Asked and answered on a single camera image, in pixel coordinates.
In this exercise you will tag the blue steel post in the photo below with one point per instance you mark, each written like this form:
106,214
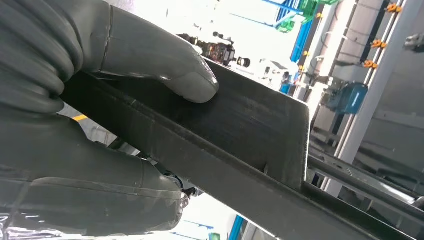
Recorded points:
236,228

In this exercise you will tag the yellow floor tape line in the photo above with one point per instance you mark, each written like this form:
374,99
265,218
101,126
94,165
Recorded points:
80,118

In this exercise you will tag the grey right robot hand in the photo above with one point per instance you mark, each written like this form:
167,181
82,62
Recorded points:
82,185

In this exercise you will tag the white steel post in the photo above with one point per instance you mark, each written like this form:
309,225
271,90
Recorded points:
376,96

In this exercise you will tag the blue motor housing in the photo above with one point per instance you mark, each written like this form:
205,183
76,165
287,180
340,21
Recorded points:
351,97

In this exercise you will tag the grey steel rail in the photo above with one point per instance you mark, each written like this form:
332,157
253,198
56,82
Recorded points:
364,185

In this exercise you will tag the blue plastic crate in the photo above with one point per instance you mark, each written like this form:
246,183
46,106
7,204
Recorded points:
301,43

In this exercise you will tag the green plastic crate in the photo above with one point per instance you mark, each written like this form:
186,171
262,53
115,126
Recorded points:
309,8

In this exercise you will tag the orange clip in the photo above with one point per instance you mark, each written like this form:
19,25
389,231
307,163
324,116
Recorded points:
378,44
393,8
370,64

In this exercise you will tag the dark machine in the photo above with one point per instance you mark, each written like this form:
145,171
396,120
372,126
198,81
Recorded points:
218,51

